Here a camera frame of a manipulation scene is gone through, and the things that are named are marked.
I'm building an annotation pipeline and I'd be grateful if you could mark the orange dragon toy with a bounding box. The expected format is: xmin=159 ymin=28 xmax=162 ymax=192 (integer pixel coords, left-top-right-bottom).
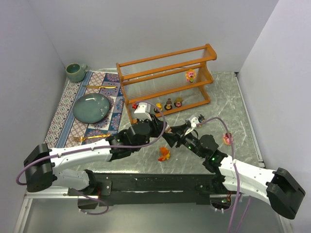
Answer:
xmin=158 ymin=147 xmax=170 ymax=162

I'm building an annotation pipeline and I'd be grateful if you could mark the brown-haired figurine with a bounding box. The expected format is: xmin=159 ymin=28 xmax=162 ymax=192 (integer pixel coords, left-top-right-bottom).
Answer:
xmin=164 ymin=98 xmax=173 ymax=111

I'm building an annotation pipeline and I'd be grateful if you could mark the straw hat figurine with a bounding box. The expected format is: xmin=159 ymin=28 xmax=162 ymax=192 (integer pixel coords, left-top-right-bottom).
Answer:
xmin=174 ymin=97 xmax=183 ymax=108

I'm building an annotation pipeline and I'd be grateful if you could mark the yellow-haired figurine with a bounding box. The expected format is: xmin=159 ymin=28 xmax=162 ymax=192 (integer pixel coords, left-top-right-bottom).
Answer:
xmin=154 ymin=103 xmax=163 ymax=113

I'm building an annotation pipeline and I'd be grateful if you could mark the pink donut strawberry toy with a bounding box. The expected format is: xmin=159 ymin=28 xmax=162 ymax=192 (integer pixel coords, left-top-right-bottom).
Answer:
xmin=223 ymin=133 xmax=234 ymax=146

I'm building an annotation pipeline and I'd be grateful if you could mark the pink bear sunflower toy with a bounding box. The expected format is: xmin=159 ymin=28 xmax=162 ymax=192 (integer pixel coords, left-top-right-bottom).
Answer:
xmin=185 ymin=69 xmax=196 ymax=83

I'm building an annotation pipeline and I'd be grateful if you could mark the strawberry cake slice toy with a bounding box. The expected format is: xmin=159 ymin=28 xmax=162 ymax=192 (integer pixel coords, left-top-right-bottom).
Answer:
xmin=165 ymin=127 xmax=172 ymax=133

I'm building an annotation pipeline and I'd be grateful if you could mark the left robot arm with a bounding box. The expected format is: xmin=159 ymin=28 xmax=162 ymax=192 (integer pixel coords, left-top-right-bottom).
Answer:
xmin=23 ymin=115 xmax=167 ymax=193

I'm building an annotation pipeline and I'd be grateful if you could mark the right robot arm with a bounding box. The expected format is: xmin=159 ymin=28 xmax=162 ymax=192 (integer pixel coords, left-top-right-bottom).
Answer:
xmin=163 ymin=122 xmax=306 ymax=220

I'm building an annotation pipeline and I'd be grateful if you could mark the orange wooden three-tier shelf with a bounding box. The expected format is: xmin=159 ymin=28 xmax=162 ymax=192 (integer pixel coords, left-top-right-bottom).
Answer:
xmin=116 ymin=44 xmax=217 ymax=123

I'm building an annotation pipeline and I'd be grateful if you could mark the black yellow spiky figurine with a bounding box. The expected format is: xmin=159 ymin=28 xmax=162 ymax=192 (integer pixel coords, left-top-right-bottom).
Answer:
xmin=198 ymin=114 xmax=205 ymax=127

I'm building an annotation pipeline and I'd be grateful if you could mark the teal ceramic plate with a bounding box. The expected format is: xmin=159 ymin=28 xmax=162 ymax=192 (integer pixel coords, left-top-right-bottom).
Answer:
xmin=72 ymin=93 xmax=110 ymax=124

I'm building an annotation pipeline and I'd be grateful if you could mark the gold knife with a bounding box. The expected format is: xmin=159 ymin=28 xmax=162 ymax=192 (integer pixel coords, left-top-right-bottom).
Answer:
xmin=83 ymin=85 xmax=117 ymax=89

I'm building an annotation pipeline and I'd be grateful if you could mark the gold fork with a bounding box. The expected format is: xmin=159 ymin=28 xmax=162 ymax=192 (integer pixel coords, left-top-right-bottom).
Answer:
xmin=72 ymin=133 xmax=111 ymax=142

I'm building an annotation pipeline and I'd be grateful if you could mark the patterned blue placemat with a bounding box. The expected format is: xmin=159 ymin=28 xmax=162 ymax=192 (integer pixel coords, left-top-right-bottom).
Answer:
xmin=44 ymin=71 xmax=124 ymax=148

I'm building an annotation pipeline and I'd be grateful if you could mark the green ceramic mug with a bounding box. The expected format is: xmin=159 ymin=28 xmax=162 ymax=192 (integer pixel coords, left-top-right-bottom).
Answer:
xmin=66 ymin=63 xmax=87 ymax=83

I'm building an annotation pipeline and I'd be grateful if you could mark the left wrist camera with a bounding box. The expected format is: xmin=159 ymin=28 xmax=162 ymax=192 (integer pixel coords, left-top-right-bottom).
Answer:
xmin=132 ymin=102 xmax=151 ymax=120

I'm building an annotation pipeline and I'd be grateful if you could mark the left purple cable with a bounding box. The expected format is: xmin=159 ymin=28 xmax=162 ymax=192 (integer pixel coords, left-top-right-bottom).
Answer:
xmin=16 ymin=100 xmax=168 ymax=216

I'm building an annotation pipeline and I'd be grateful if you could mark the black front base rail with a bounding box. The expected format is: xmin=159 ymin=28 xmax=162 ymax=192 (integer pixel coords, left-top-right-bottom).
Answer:
xmin=68 ymin=171 xmax=246 ymax=207

